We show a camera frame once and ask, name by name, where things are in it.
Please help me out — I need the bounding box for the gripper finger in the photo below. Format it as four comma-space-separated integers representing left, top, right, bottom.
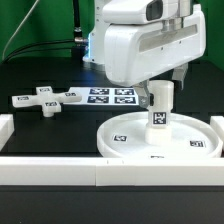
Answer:
134, 80, 153, 109
172, 63, 188, 90

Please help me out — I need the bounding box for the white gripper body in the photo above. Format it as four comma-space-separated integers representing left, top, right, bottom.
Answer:
104, 11, 206, 87

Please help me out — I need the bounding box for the white round table top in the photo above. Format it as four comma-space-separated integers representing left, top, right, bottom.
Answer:
97, 112, 223, 159

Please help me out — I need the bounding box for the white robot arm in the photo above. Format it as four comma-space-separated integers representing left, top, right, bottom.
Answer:
83, 0, 206, 108

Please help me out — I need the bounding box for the white marker sheet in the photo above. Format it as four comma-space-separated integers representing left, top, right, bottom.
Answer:
69, 87, 139, 106

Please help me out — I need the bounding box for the white cross-shaped table base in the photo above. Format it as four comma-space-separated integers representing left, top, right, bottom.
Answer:
12, 86, 82, 117

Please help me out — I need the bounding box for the white front fence bar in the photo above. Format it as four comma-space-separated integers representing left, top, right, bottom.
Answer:
0, 157, 224, 186

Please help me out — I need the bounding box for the white left fence block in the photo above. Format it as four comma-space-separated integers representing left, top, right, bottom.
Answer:
0, 114, 14, 151

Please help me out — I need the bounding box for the black vertical cable connector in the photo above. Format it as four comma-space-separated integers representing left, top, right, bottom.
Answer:
72, 0, 88, 46

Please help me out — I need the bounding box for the black cable bundle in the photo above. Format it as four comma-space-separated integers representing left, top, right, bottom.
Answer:
0, 39, 88, 64

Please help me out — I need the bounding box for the grey thin cable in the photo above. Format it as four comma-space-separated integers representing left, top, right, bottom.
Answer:
1, 0, 41, 61

